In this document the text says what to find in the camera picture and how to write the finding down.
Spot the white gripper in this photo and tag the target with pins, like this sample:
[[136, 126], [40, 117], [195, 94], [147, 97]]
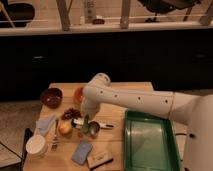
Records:
[[90, 108]]

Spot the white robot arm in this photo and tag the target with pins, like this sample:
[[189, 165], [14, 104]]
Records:
[[194, 111]]

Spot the metal measuring cup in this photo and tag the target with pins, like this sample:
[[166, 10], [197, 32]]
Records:
[[94, 128]]

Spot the white paper cup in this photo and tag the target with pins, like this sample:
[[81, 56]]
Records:
[[36, 146]]

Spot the orange bowl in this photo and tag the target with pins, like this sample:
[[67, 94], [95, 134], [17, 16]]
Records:
[[78, 96]]

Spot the dark red grapes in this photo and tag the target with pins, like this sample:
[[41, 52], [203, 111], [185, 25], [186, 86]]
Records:
[[71, 114]]

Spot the red yellow apple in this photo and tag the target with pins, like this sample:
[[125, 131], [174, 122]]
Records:
[[65, 128]]

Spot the dark red bowl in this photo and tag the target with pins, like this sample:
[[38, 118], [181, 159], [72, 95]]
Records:
[[51, 97]]

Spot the blue sponge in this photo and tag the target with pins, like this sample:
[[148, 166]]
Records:
[[81, 152]]

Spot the blue grey cloth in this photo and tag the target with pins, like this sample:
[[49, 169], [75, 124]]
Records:
[[43, 125]]

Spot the metal fork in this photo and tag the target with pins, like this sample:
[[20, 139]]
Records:
[[55, 138]]

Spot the wooden brush block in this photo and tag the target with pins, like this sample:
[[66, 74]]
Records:
[[96, 160]]

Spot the green plastic tray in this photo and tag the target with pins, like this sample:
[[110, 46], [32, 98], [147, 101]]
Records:
[[149, 143]]

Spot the black chair left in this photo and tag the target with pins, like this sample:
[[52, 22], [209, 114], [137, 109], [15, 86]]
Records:
[[20, 13]]

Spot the black office chair right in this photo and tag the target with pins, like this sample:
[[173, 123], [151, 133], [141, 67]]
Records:
[[165, 6]]

